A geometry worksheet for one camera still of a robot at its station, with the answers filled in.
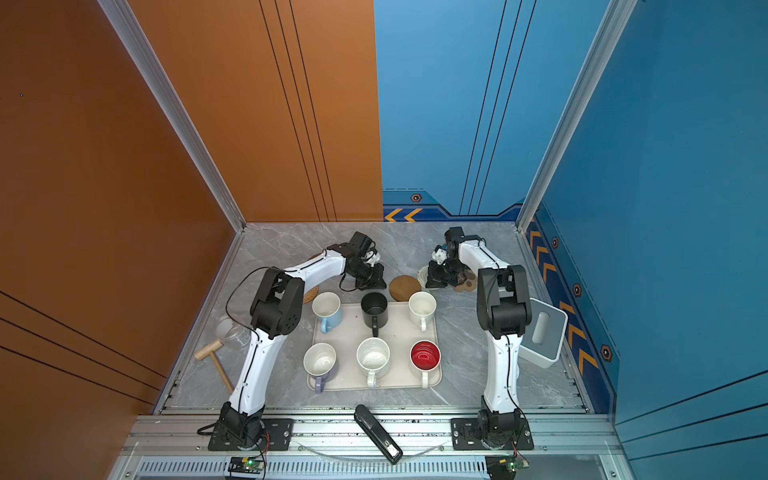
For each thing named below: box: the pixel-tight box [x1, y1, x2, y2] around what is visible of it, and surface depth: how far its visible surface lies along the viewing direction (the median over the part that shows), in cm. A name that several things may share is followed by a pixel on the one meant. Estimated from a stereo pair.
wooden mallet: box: [194, 339, 235, 394], surface depth 88 cm
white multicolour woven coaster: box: [417, 266, 429, 288], surface depth 106 cm
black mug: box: [360, 292, 388, 338], surface depth 91 cm
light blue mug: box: [312, 291, 343, 334], surface depth 89 cm
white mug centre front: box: [356, 337, 391, 390], surface depth 81 cm
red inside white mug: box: [409, 339, 442, 389], surface depth 81 cm
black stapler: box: [353, 404, 403, 465], surface depth 72 cm
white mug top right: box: [408, 291, 437, 332], surface depth 89 cm
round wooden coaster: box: [389, 275, 422, 302], surface depth 104 cm
